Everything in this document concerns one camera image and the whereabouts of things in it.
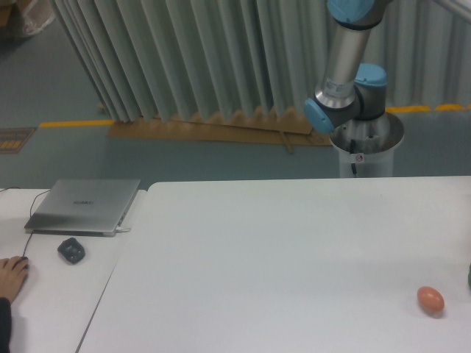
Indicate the person's hand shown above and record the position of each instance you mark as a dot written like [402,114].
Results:
[11,278]

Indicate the black sleeve forearm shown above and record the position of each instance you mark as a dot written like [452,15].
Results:
[6,325]

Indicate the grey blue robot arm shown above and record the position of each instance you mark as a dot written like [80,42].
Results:
[336,99]

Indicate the black computer mouse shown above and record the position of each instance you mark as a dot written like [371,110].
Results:
[24,264]

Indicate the black earbuds case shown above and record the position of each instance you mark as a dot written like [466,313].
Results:
[72,251]

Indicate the silver closed laptop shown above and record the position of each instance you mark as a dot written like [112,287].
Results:
[84,207]

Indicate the pale green pleated curtain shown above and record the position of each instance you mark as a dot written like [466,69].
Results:
[185,58]

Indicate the clear plastic bag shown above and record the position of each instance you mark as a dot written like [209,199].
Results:
[24,19]

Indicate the brown cardboard sheet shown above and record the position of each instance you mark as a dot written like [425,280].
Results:
[289,129]

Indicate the brown egg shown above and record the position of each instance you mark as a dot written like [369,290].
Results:
[430,300]

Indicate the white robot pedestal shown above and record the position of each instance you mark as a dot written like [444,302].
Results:
[366,148]

